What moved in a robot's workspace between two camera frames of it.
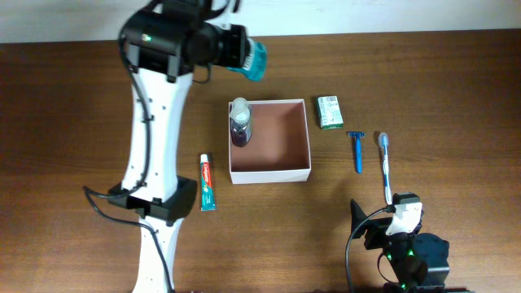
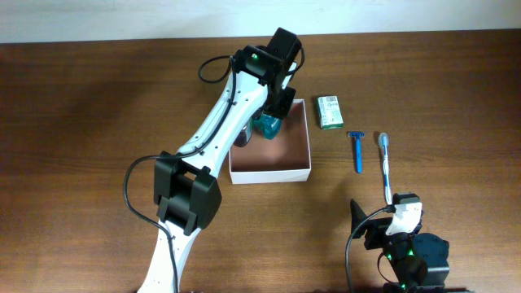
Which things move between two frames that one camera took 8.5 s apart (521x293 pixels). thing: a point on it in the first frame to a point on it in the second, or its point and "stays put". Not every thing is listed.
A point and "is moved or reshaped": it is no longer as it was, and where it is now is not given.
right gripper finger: x=359 y=220 stays put
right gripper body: x=395 y=243 stays put
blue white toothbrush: x=383 y=142 stays put
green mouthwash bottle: x=256 y=65 is moved or reshaped
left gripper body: x=224 y=47 to x=280 y=102
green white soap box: x=330 y=112 stays put
